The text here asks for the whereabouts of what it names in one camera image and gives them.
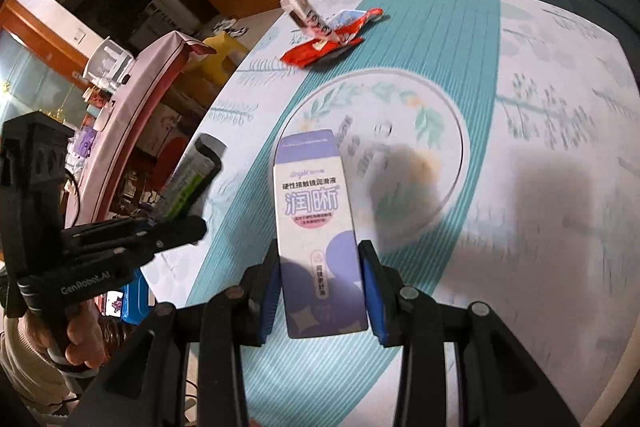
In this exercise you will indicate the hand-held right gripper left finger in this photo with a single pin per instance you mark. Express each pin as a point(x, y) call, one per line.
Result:
point(270, 292)

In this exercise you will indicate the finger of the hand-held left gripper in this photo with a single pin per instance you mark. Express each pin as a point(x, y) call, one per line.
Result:
point(120, 253)
point(175, 229)

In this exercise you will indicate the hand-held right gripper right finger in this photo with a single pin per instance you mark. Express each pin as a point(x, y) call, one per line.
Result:
point(375, 302)

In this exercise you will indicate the white purple box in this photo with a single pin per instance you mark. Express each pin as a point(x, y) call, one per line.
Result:
point(315, 217)

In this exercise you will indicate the person's left forearm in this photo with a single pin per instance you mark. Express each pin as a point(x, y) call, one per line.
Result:
point(25, 377)

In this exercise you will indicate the person's left hand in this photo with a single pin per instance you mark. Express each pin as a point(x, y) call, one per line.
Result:
point(85, 337)

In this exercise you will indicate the blue plastic stool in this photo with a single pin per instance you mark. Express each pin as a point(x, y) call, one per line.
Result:
point(132, 302)

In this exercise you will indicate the red bucket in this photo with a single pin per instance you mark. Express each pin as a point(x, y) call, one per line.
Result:
point(167, 164)

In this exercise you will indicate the glass display cabinet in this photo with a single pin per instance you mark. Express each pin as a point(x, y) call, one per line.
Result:
point(30, 77)

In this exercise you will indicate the white appliance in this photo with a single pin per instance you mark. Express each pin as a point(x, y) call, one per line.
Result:
point(107, 57)

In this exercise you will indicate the pink covered table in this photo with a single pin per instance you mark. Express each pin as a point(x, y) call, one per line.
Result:
point(145, 82)

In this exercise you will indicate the teal printed tablecloth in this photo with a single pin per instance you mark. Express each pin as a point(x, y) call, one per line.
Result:
point(500, 207)

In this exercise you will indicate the yellow plastic stool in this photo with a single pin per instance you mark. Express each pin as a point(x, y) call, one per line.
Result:
point(220, 49)

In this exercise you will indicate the red plastic wrapper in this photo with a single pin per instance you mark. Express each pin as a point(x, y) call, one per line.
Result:
point(310, 54)

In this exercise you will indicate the white brown milk carton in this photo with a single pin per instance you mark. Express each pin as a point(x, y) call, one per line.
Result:
point(310, 19)

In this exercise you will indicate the blue red wrapper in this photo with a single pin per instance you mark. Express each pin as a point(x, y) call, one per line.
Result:
point(350, 19)

